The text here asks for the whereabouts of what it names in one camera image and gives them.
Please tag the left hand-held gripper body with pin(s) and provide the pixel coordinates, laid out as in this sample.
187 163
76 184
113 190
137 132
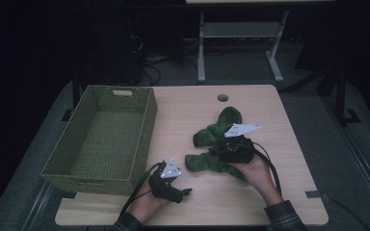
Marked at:
163 187

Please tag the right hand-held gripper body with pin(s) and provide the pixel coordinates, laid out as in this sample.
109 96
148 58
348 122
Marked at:
237 149

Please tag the green woven basket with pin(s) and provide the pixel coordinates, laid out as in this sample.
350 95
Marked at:
77 160

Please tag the black metal stand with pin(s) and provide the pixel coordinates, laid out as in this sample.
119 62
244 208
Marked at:
341 96
75 96

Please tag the person's right hand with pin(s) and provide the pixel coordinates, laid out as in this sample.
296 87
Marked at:
258 179

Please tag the grey tape strip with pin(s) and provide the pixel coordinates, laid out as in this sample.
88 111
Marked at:
313 194

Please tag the white metal table frame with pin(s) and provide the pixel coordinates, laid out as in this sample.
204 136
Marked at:
241 30

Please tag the person's left hand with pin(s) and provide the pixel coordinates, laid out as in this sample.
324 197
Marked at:
147 202

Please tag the green fuzzy sock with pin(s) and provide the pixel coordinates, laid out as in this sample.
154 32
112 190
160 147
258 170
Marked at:
205 163
216 128

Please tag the metal floor rail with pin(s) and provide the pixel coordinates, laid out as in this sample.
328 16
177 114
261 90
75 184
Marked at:
40 205
359 154

